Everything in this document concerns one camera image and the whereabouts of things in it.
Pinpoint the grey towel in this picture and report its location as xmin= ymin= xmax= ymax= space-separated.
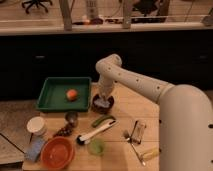
xmin=96 ymin=98 xmax=110 ymax=108

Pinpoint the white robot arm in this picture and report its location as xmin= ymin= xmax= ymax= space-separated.
xmin=96 ymin=54 xmax=213 ymax=171

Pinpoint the purple bowl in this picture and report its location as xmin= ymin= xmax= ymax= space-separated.
xmin=91 ymin=94 xmax=114 ymax=114

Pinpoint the small green bowl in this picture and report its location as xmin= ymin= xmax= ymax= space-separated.
xmin=87 ymin=138 xmax=105 ymax=156

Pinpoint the orange bowl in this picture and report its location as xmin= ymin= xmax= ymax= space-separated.
xmin=40 ymin=136 xmax=75 ymax=170

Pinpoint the orange ball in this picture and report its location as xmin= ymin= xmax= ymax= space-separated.
xmin=66 ymin=89 xmax=78 ymax=101

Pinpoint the green cucumber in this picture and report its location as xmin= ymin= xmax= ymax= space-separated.
xmin=91 ymin=115 xmax=116 ymax=128

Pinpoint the small metal cup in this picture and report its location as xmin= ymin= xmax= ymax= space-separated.
xmin=65 ymin=111 xmax=78 ymax=127

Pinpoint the green plastic tray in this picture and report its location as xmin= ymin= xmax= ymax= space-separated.
xmin=37 ymin=77 xmax=91 ymax=112

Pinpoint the metal fork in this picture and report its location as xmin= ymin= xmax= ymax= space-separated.
xmin=123 ymin=130 xmax=146 ymax=167

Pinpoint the dark grapes bunch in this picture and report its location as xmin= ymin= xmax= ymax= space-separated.
xmin=54 ymin=123 xmax=73 ymax=137

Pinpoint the white plastic cup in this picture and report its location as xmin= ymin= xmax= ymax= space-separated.
xmin=27 ymin=116 xmax=47 ymax=136

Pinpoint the yellow corn piece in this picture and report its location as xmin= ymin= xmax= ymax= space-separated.
xmin=141 ymin=148 xmax=159 ymax=162

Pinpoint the blue sponge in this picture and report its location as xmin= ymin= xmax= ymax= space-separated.
xmin=25 ymin=137 xmax=45 ymax=162

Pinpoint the black office chair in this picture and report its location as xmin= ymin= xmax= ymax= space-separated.
xmin=21 ymin=0 xmax=53 ymax=14

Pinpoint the white handled brush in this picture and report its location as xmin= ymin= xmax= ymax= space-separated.
xmin=76 ymin=120 xmax=117 ymax=145

